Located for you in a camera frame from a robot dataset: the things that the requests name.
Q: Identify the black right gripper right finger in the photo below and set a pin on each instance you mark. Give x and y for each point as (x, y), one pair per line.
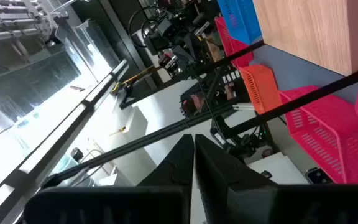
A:
(222, 174)

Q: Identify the black metal table frame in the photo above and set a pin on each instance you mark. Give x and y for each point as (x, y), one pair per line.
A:
(135, 147)

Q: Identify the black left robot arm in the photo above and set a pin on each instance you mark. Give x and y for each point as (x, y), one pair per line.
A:
(179, 53)

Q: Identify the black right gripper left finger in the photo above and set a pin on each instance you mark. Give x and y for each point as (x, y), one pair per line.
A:
(172, 168)

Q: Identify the orange plastic slotted basket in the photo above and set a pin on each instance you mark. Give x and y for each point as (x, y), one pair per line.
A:
(259, 88)

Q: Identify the wooden shelf with black frame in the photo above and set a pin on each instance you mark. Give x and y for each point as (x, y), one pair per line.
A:
(306, 31)

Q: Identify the blue plastic slotted basket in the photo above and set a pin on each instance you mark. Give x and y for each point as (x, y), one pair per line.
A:
(238, 18)

